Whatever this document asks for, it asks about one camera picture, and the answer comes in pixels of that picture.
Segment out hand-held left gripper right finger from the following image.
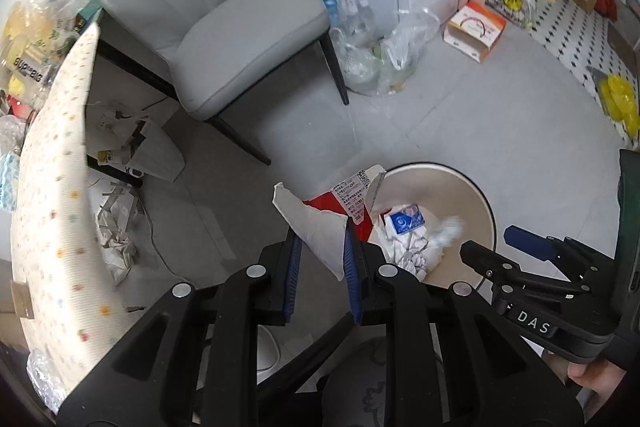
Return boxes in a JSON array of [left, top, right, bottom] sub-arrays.
[[344, 222, 586, 427]]

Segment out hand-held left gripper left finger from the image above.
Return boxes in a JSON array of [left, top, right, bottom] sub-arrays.
[[56, 227, 306, 427]]

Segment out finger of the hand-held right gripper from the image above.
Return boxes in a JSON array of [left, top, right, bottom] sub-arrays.
[[460, 241, 593, 303], [504, 225, 620, 280]]

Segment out crumpled white papers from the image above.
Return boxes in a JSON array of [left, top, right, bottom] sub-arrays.
[[95, 192, 139, 284]]

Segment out clear plastic bag of bottles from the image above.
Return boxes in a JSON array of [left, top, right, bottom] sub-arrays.
[[327, 4, 442, 96]]

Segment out grey upholstered chair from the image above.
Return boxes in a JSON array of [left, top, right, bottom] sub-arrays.
[[95, 0, 351, 165]]

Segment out orange white cardboard box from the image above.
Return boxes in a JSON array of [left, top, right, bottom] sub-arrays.
[[442, 2, 507, 64]]

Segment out printed paper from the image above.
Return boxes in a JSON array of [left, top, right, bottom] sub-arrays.
[[394, 232, 443, 283]]

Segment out yellow plastic bag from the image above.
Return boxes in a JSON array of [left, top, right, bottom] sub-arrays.
[[597, 74, 640, 138]]

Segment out person's right hand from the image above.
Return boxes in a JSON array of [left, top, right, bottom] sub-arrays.
[[567, 359, 628, 400]]

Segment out floral tablecloth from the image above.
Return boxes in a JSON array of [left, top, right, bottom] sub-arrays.
[[10, 23, 151, 408]]

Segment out beige round trash bin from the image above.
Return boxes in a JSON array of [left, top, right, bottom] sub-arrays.
[[367, 162, 497, 293]]

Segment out yellow printed clear bag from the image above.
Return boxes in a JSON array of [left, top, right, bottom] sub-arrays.
[[0, 0, 68, 85]]

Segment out white paper bag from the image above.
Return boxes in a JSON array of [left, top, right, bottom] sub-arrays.
[[127, 122, 186, 182]]

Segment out blue tissue packet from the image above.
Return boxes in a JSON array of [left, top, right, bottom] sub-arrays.
[[385, 203, 427, 235]]

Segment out red white labelled carton piece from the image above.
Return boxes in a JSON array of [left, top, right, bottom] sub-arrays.
[[272, 164, 387, 282]]

